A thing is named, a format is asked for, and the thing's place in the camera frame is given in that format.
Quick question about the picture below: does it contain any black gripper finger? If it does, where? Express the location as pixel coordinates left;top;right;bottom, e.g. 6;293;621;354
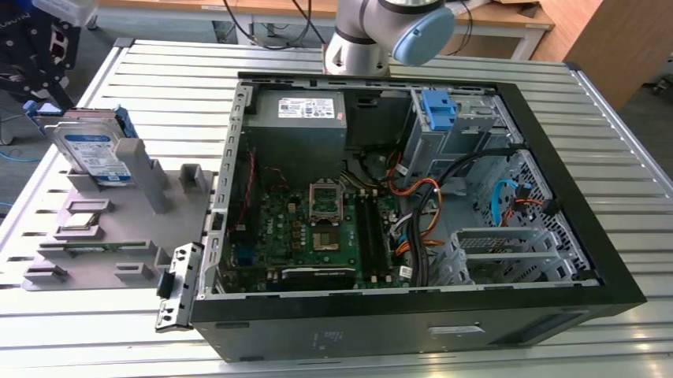
0;46;42;98
32;20;81;108

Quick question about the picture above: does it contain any hard disk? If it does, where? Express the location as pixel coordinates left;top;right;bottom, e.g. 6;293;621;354
22;100;141;186

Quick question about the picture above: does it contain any blue data wire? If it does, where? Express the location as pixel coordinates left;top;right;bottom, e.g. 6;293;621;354
492;179;530;228

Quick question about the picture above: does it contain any orange yellow disk power wire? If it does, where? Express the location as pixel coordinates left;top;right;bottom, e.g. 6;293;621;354
507;198;559;228

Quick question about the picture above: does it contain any silver disk bay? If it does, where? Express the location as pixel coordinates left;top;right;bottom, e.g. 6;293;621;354
430;226;579;287

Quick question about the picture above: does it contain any long wooden top desk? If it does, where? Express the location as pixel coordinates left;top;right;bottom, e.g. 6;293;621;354
77;0;338;46

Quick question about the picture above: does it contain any CPU chip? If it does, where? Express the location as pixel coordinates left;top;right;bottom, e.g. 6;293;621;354
60;212;101;232

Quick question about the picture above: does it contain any grey parts rack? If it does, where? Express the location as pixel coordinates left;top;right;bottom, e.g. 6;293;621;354
20;137;220;292

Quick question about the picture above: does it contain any green RAM stick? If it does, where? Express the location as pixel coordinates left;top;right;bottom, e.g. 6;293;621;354
61;243;125;251

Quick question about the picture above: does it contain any grey power supply unit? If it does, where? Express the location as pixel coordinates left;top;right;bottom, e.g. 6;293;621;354
244;88;348;184

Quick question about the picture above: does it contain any green motherboard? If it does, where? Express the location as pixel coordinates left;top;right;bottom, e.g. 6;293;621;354
225;176;416;292

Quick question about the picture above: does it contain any silver socket cover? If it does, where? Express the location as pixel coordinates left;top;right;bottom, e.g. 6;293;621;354
308;179;346;222

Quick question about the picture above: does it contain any CPU socket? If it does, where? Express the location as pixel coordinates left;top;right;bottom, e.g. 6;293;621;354
310;224;343;253

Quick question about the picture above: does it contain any black RAM slot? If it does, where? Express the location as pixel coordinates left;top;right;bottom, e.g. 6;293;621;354
374;189;394;282
367;189;386;282
359;189;378;281
354;189;372;281

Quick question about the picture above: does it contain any black graphics card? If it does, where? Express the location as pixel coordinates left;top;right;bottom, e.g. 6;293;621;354
264;265;359;291

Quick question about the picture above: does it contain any blue plastic drive latch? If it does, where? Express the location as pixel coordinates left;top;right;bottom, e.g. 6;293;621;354
419;89;458;132

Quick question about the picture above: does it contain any silver drive cage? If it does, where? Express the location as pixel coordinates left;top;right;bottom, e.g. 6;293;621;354
402;88;527;190

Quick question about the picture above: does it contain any black open PC case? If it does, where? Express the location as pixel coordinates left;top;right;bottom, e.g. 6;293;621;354
188;70;647;363

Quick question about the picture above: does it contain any office chair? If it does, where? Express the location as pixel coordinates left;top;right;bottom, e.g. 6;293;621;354
643;72;673;95

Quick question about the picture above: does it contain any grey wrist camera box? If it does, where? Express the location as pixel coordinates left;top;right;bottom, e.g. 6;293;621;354
30;0;100;25

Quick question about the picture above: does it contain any silver slot retainer bracket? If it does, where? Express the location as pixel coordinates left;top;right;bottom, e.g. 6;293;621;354
153;242;205;330

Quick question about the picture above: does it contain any yellow black power wire bundle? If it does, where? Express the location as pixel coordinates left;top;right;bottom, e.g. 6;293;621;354
339;167;394;192

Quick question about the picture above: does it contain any red orange yellow wire loom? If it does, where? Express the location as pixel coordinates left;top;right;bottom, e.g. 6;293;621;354
387;163;447;261

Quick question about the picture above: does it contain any black smooth cable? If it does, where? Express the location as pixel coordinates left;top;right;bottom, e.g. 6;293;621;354
407;155;514;287

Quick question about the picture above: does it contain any black braided sleeve cable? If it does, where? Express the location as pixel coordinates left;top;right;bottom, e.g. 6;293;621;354
412;147;519;287

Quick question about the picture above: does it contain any wooden desk white frame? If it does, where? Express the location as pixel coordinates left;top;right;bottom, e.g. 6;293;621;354
446;0;557;60

